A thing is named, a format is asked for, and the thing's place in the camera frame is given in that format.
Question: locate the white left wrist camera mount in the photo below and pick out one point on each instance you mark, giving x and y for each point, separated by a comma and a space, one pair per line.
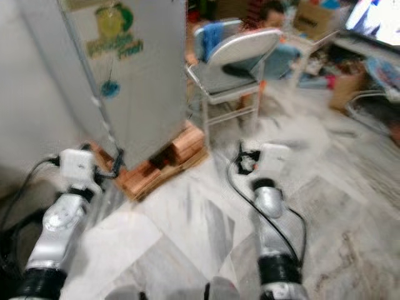
78, 169

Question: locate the grey fridge with yellow-green sticker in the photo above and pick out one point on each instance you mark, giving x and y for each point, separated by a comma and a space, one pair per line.
144, 94

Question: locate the dark-haired person's head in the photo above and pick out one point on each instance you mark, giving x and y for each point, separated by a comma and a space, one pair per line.
274, 12

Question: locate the flat screen television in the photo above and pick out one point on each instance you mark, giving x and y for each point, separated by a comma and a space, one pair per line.
378, 19

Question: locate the white folding chair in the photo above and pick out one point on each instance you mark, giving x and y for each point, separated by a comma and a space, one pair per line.
247, 47

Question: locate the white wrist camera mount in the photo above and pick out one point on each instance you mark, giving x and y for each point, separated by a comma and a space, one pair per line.
78, 169
275, 159

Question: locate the brown cardboard box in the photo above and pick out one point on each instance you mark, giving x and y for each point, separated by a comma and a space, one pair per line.
315, 22

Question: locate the brown paper bag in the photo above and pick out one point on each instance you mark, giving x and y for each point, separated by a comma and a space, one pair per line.
344, 90

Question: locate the robot left leg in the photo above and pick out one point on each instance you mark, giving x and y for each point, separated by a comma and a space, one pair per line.
124, 294

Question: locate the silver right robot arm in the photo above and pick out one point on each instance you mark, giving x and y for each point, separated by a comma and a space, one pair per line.
269, 203

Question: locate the light blue covered chair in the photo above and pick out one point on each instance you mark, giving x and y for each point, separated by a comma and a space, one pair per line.
212, 34

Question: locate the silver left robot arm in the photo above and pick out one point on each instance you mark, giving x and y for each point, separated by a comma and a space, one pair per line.
59, 225

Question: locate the baby bouncer with white frame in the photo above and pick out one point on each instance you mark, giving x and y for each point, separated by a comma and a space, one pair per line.
384, 69

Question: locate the robot right leg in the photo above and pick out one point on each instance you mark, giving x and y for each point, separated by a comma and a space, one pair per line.
224, 290

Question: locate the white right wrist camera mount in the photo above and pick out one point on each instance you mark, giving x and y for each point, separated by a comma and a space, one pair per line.
275, 159

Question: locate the robot leg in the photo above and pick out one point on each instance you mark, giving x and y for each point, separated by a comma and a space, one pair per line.
224, 290
124, 294

